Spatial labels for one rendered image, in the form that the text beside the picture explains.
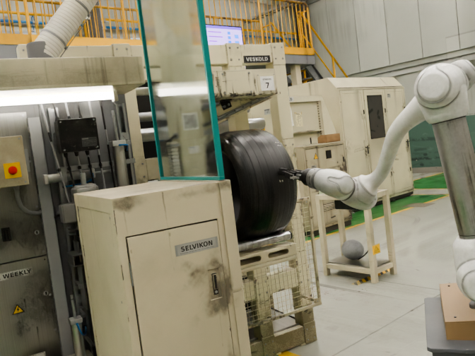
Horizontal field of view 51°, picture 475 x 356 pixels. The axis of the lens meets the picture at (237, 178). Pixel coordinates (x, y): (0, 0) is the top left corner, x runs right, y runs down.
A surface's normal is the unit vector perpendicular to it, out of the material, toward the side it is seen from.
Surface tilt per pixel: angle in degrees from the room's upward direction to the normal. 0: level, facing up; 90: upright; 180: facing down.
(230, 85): 90
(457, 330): 90
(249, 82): 90
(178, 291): 90
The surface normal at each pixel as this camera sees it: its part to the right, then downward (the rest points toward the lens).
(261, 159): 0.37, -0.48
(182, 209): 0.49, 0.00
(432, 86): -0.56, 0.06
